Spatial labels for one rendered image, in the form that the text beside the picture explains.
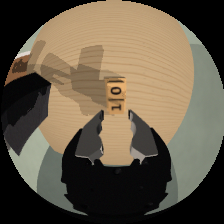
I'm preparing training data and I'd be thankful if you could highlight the tan wooden cube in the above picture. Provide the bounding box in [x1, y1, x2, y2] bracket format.
[107, 81, 125, 99]
[108, 99, 124, 114]

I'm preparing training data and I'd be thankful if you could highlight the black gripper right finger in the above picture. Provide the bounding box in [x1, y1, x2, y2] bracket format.
[128, 109, 172, 182]

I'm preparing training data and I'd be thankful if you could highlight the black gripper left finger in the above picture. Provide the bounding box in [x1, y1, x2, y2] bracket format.
[61, 110, 104, 184]

